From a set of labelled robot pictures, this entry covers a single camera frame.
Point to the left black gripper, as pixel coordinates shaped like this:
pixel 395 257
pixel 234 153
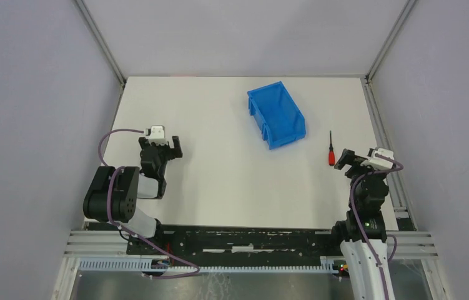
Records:
pixel 165 150

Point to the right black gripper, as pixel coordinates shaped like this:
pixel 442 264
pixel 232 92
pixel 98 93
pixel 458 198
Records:
pixel 353 162

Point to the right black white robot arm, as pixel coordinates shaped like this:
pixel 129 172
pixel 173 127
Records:
pixel 362 236

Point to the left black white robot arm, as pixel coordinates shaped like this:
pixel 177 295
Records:
pixel 112 195

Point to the blue plastic storage bin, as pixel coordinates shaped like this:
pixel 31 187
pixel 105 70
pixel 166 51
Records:
pixel 278 117

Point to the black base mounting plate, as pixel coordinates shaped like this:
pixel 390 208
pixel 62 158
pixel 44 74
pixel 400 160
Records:
pixel 247 246

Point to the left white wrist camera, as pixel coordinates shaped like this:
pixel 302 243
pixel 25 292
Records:
pixel 156 135

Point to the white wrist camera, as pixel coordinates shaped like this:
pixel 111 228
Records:
pixel 379 159
pixel 156 135

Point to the red handled screwdriver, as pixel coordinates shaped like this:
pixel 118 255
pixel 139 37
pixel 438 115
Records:
pixel 331 154

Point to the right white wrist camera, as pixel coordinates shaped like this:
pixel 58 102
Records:
pixel 379 159

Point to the right aluminium frame rail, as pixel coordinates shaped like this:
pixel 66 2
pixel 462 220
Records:
pixel 400 202

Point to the aluminium frame rail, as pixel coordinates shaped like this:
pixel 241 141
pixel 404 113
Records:
pixel 100 41
pixel 400 202
pixel 109 244

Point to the front aluminium frame rail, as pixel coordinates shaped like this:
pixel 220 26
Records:
pixel 109 244

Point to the white slotted cable duct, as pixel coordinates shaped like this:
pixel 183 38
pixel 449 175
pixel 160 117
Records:
pixel 149 265

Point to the left aluminium frame rail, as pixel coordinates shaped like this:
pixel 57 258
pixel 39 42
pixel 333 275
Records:
pixel 100 41

